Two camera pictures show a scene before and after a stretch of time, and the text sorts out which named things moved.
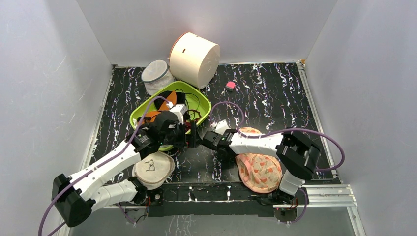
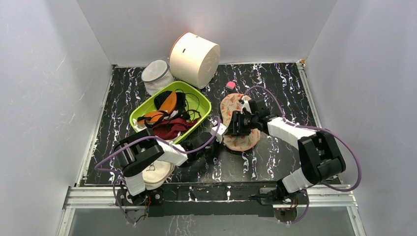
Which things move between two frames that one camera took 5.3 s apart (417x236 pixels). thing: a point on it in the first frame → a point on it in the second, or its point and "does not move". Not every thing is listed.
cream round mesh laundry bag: [153, 169] does not move
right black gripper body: [208, 139] → [235, 124]
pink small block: [230, 86] does not move
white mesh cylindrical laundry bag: [156, 74] does not move
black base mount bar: [212, 198] does not move
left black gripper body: [177, 138] → [213, 151]
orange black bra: [173, 98] does not move
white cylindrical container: [194, 61] does not move
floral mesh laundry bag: [258, 173] → [230, 103]
